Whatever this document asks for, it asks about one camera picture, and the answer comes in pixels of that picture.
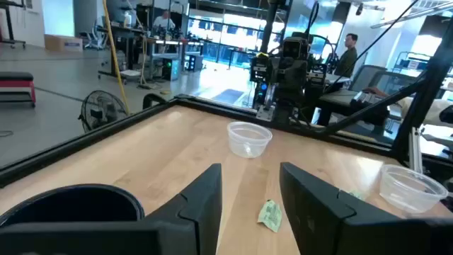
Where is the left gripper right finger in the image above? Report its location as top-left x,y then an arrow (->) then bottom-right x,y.
279,161 -> 453,255

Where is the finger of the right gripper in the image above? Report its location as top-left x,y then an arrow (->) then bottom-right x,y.
282,90 -> 304,118
263,83 -> 281,110

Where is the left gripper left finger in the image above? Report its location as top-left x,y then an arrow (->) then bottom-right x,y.
0,163 -> 223,255

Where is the black desk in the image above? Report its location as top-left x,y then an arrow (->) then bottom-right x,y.
316,88 -> 390,128

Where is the black vertical pole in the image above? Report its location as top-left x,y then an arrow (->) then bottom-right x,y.
260,0 -> 284,55

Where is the person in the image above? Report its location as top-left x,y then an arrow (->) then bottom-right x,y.
333,33 -> 359,79
152,9 -> 176,32

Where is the grey office chair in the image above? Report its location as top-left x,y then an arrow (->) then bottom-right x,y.
348,64 -> 394,94

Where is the computer tower with green light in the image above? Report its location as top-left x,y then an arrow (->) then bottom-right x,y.
161,57 -> 182,81

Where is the black floor fan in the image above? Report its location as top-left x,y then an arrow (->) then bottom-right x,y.
78,89 -> 129,134

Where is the cardboard box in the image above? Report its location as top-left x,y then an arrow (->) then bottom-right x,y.
44,34 -> 84,53

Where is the red padded bench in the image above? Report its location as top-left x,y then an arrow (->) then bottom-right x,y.
0,72 -> 37,108

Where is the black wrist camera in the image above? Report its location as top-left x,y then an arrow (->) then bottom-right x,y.
282,36 -> 309,60

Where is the black hanging cable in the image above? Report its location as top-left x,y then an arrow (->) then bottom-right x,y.
327,0 -> 420,91

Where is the black looped cable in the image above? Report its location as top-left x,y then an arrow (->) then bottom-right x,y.
142,93 -> 168,110

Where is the silver aluminium bracket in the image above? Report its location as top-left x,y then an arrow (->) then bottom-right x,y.
408,125 -> 425,174

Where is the black table frame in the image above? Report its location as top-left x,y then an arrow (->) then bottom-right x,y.
0,33 -> 453,188

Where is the yellow hanging hose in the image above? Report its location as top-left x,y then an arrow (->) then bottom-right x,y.
101,0 -> 131,116

